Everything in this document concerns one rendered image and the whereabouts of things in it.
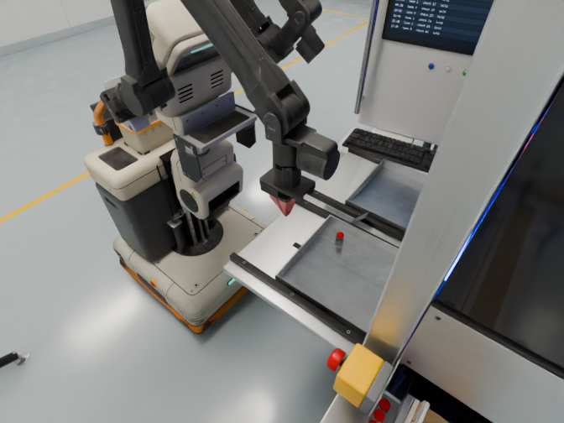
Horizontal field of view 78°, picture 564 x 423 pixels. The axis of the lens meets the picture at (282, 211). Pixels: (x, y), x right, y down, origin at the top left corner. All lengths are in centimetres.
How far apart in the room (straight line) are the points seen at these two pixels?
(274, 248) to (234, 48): 55
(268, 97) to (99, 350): 161
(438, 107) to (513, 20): 120
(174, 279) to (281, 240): 82
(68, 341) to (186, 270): 68
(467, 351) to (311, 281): 44
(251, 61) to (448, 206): 37
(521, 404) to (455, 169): 37
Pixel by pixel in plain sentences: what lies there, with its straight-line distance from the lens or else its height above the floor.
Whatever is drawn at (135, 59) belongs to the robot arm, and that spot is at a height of 134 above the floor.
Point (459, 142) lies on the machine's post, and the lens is 37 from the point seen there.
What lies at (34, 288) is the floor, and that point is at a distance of 235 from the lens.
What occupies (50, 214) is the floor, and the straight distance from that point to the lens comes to 274.
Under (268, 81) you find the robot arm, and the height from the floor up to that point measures 138.
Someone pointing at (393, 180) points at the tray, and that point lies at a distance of 122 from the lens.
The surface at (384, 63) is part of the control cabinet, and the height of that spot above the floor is 109.
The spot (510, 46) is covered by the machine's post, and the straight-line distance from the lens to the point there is 33.
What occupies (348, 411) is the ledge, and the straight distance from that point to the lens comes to 79.
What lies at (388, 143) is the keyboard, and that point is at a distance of 149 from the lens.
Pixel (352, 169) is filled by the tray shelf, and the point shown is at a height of 88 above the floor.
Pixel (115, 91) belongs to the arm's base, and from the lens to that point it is 103.
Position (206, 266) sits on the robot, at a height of 28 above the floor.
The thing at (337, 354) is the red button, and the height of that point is 101.
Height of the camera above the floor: 163
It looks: 45 degrees down
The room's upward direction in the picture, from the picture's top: straight up
